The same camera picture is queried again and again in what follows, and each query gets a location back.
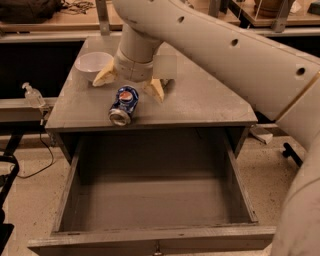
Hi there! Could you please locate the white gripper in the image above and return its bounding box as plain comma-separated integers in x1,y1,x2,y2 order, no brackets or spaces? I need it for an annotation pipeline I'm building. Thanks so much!
93,49,164,103

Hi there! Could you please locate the blue pepsi can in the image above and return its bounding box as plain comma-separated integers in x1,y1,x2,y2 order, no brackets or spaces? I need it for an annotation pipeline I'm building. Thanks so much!
108,86,139,126

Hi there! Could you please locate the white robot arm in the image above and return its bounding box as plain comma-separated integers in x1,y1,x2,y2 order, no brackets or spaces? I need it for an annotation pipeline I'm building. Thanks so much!
94,0,320,256

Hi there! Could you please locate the open grey top drawer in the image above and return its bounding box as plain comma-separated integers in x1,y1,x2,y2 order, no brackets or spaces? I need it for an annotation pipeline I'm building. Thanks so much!
29,128,275,256

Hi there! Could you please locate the white bowl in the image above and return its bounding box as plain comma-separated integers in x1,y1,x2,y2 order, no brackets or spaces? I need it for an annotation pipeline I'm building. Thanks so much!
75,52,113,82

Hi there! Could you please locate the grey cabinet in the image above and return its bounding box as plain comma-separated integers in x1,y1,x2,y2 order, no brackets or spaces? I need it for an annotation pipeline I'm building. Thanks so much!
46,43,256,159

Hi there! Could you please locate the clear sanitizer pump bottle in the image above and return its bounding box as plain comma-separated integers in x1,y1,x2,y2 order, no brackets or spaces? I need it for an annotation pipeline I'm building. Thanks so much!
22,82,46,108

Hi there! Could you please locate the black bag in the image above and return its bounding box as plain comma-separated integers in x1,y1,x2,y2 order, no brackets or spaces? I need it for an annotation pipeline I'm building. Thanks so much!
0,0,63,24

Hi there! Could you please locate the black chair part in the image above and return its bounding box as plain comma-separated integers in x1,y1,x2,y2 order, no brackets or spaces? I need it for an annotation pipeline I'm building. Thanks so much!
0,155,20,254

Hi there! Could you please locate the brown pot on desk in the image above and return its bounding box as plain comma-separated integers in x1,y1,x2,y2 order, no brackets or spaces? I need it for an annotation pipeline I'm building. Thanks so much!
254,0,283,18

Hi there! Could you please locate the black cable on floor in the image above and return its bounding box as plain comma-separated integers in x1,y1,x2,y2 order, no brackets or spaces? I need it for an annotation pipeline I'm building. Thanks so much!
16,124,56,180

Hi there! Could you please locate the metal drawer handle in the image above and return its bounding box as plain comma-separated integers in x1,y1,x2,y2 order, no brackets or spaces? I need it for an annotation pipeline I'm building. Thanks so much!
152,244,164,256

